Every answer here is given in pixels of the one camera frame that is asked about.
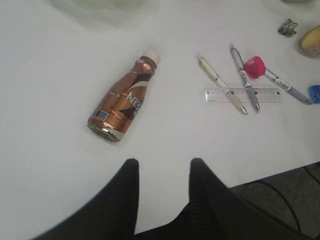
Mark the grey barrel pen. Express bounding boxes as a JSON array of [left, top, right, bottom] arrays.
[[230, 44, 261, 113]]

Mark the black cable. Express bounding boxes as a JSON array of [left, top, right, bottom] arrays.
[[231, 164, 320, 232]]

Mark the blue grip pen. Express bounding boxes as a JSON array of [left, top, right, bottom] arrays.
[[264, 68, 312, 106]]

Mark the clear plastic ruler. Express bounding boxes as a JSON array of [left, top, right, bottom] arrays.
[[204, 87, 282, 103]]

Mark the brown coffee bottle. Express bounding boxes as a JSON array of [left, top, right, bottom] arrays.
[[87, 49, 161, 143]]

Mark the crumpled paper ball far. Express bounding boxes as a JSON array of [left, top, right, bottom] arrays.
[[277, 18, 299, 38]]

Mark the cream barrel pen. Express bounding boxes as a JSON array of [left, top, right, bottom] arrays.
[[196, 53, 248, 115]]

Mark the blue pencil sharpener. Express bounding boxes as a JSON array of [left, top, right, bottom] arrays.
[[307, 84, 320, 104]]

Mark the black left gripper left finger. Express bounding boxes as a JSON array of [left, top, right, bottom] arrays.
[[36, 159, 139, 240]]

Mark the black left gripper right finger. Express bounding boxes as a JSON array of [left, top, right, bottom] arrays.
[[136, 158, 309, 240]]

